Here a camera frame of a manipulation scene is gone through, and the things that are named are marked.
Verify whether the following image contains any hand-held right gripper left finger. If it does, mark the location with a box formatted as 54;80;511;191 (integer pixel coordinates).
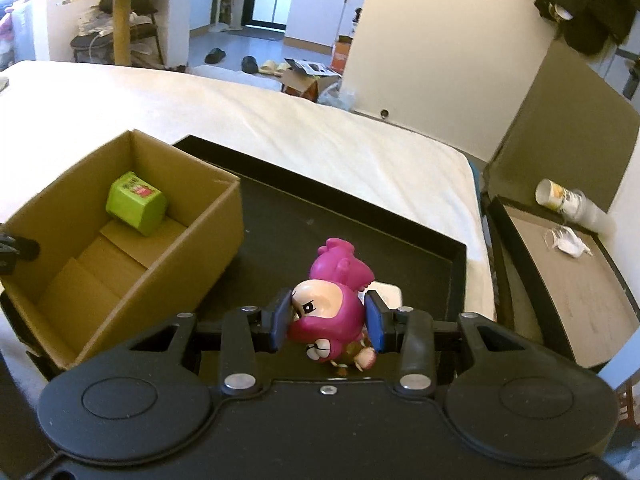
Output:
119;288;294;397

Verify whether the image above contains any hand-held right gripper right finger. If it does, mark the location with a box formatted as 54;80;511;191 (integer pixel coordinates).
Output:
363;291;547;394

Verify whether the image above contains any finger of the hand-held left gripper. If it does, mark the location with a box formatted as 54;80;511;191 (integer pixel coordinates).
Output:
0;231;41;277

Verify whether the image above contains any pink toy figure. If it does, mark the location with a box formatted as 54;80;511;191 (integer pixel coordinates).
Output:
286;238;377;347

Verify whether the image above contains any black shallow tray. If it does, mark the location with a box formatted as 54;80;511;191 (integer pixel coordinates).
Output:
0;134;469;382

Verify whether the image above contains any green cube toy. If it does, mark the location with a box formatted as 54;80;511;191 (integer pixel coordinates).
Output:
105;171;168;237

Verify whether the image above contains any white charger block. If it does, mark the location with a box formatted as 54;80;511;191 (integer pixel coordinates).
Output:
366;282;404;311

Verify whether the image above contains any black low side table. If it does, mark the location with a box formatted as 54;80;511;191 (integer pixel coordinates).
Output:
486;196;640;374

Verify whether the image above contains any white face mask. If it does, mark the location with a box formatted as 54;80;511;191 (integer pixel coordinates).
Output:
544;226;594;259

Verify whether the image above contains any clear plastic bag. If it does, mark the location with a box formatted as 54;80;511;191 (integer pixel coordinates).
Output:
317;81;359;113

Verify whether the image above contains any stack of paper cups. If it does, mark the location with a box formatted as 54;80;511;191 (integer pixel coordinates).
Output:
535;178;617;234

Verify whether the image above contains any black chair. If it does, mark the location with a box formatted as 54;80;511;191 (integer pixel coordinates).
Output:
69;0;166;67

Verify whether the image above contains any cardboard box with papers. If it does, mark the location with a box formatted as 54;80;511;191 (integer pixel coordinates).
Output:
280;58;343;102

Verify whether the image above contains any round yellow table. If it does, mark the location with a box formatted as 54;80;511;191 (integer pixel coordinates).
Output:
56;0;193;67

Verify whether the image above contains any orange carton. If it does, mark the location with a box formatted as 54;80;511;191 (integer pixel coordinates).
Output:
331;35;354;76

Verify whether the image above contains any large cardboard sheet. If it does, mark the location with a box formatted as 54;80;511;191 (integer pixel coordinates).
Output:
483;39;640;216

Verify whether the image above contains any white kitchen cabinet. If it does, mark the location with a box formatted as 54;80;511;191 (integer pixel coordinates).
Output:
283;0;370;53

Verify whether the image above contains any black hanging jacket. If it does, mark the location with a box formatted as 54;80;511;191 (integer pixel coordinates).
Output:
533;0;640;57

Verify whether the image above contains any black door handle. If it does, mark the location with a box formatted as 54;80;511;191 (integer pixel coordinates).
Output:
622;62;640;101

